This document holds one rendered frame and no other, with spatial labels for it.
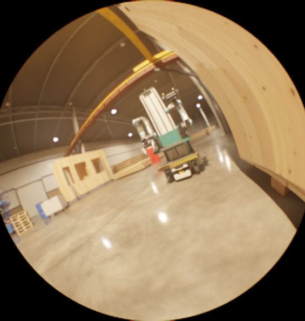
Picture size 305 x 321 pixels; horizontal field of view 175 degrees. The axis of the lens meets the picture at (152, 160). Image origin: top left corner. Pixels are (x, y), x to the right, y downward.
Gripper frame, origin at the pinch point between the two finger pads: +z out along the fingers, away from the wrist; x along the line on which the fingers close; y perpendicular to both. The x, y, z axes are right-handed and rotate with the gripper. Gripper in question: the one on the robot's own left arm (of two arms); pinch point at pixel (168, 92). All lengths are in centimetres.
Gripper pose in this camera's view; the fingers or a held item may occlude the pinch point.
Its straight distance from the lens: 122.8
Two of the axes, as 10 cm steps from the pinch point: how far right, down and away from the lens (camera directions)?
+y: -4.0, -9.2, -0.1
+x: 8.1, -3.4, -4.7
